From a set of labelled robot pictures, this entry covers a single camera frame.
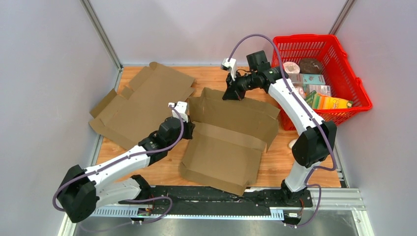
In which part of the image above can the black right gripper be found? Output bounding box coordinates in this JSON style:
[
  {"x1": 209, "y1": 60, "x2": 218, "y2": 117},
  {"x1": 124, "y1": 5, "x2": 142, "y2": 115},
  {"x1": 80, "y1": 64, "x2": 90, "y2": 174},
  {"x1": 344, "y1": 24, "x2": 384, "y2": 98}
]
[{"x1": 223, "y1": 70, "x2": 257, "y2": 101}]

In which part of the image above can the brown cardboard box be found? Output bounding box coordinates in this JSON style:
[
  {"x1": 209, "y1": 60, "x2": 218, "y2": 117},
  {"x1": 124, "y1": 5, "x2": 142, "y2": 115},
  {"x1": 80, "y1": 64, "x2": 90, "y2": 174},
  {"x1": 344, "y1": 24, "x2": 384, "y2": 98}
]
[{"x1": 179, "y1": 88, "x2": 280, "y2": 196}]

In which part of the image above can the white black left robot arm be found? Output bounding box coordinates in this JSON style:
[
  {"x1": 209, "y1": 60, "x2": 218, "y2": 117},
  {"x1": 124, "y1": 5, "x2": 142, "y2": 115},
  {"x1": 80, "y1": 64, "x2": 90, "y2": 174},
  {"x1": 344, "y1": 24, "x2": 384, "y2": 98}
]
[{"x1": 53, "y1": 115, "x2": 195, "y2": 223}]

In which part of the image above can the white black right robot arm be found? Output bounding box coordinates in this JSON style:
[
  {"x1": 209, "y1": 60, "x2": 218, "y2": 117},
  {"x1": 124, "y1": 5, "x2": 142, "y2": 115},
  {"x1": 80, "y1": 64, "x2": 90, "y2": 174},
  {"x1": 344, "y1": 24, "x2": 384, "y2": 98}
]
[{"x1": 221, "y1": 51, "x2": 337, "y2": 206}]

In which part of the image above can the teal product box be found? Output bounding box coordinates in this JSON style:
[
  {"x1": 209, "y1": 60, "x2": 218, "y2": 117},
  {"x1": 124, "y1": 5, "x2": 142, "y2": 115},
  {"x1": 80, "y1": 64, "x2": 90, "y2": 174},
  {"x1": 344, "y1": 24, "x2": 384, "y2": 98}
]
[{"x1": 288, "y1": 74, "x2": 326, "y2": 86}]

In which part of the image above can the pink white product box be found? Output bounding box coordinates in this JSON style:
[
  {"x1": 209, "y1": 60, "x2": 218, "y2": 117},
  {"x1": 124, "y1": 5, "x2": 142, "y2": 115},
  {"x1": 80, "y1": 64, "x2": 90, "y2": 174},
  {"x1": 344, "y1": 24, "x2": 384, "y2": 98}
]
[{"x1": 295, "y1": 85, "x2": 332, "y2": 100}]

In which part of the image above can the green product box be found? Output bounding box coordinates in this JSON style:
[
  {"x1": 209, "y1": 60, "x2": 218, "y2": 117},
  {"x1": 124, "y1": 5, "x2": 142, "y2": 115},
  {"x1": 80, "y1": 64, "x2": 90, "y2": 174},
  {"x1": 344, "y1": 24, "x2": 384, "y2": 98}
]
[{"x1": 305, "y1": 90, "x2": 317, "y2": 107}]

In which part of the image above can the orange yellow product box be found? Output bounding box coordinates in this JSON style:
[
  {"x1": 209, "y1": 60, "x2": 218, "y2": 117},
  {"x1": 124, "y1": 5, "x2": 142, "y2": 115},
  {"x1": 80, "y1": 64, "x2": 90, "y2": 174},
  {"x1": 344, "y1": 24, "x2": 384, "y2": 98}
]
[{"x1": 312, "y1": 95, "x2": 353, "y2": 110}]

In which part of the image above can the flat brown cardboard sheet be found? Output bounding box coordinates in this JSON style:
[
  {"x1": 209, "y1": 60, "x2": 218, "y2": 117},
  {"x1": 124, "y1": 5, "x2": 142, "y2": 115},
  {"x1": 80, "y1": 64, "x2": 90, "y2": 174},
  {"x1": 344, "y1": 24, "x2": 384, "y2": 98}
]
[{"x1": 89, "y1": 62, "x2": 195, "y2": 149}]

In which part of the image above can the white round container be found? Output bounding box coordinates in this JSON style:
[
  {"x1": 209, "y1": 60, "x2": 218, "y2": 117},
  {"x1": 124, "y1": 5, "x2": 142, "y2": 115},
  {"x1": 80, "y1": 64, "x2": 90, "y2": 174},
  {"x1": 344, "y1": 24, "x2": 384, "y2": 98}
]
[{"x1": 283, "y1": 61, "x2": 300, "y2": 74}]

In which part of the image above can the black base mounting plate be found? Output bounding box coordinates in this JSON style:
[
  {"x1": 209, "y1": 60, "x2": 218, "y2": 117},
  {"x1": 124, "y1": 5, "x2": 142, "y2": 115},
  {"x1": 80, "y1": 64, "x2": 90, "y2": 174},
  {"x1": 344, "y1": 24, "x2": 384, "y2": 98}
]
[{"x1": 118, "y1": 185, "x2": 313, "y2": 216}]

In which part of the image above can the white egg-shaped object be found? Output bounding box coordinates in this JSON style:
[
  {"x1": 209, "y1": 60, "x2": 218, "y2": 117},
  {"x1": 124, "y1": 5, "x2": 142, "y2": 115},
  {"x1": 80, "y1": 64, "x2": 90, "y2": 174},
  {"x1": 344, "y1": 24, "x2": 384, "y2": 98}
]
[{"x1": 288, "y1": 139, "x2": 297, "y2": 149}]

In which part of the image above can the red plastic basket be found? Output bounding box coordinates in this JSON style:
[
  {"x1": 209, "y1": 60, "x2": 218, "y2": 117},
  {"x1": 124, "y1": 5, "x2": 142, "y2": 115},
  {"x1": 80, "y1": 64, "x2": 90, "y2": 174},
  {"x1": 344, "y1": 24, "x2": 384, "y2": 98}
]
[{"x1": 271, "y1": 33, "x2": 373, "y2": 131}]

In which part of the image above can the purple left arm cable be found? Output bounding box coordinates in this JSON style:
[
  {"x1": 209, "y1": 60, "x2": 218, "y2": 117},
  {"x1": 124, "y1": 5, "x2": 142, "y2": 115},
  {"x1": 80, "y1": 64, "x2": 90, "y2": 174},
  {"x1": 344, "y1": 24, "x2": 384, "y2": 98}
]
[{"x1": 53, "y1": 106, "x2": 185, "y2": 229}]

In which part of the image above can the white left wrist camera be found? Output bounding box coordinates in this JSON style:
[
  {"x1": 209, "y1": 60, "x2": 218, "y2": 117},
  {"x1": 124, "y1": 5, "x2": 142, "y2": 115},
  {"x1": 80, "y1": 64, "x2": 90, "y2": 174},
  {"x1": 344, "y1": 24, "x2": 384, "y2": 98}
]
[{"x1": 168, "y1": 101, "x2": 189, "y2": 122}]

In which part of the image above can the aluminium rail frame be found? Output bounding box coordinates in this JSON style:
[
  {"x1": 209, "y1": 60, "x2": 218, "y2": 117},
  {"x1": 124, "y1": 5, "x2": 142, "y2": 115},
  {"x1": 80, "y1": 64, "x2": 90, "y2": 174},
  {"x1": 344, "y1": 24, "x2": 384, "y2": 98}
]
[{"x1": 60, "y1": 188, "x2": 373, "y2": 236}]

